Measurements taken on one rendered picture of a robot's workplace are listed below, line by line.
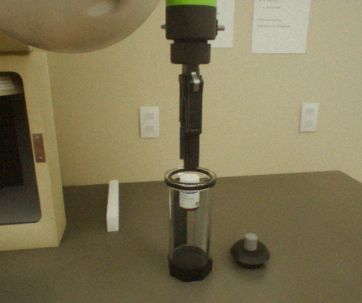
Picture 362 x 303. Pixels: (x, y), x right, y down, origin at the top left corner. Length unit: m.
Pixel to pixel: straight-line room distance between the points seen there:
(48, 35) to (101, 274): 0.66
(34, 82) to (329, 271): 0.77
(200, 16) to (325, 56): 0.87
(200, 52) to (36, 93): 0.38
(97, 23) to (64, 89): 1.04
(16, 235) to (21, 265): 0.08
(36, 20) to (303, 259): 0.78
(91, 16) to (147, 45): 1.02
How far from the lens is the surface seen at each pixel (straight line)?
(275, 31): 1.29
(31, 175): 1.06
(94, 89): 1.20
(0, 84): 0.85
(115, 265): 0.81
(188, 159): 0.63
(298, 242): 0.92
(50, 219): 0.87
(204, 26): 0.59
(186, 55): 0.60
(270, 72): 1.29
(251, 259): 0.77
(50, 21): 0.17
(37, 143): 0.81
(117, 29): 0.19
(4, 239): 0.93
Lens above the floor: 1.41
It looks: 17 degrees down
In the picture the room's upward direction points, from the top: straight up
